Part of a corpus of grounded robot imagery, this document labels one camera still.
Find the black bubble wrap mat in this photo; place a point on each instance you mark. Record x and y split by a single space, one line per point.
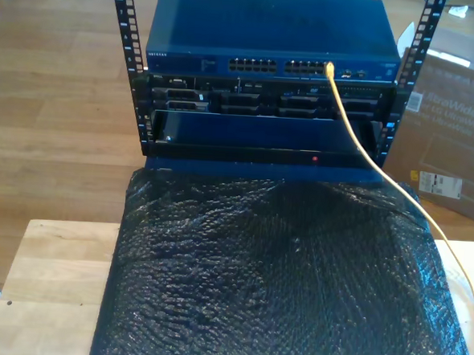
253 307

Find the blue sliding rack shelf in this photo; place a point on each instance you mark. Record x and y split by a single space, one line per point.
264 131

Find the blue Netgear network switch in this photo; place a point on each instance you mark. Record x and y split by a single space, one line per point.
270 26

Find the brown cardboard monitor box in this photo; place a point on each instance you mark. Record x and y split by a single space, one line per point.
444 138

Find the black Dell rack server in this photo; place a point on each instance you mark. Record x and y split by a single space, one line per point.
266 91

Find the white paper sheet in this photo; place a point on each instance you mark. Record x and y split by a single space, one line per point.
406 37

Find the black perforated rack post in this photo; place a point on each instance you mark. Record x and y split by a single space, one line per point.
123 17
395 115

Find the white paper scrap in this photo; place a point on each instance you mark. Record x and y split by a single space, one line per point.
457 11

